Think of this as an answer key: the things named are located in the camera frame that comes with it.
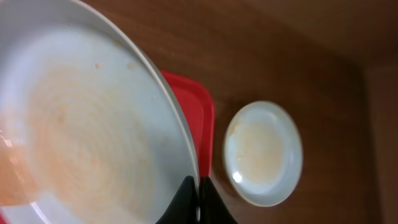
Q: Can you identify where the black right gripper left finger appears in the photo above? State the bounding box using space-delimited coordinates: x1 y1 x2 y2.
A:
156 176 197 224

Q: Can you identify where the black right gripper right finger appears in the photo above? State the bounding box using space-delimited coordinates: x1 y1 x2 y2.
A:
200 177 238 224

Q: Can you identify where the light blue plate top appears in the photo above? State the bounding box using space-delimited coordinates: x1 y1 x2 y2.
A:
223 101 303 207

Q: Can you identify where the light blue plate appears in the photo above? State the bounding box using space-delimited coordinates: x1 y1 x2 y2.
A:
1 0 199 223
223 101 303 207

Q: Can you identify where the red plastic tray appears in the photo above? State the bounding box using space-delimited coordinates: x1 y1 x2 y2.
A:
1 71 215 224

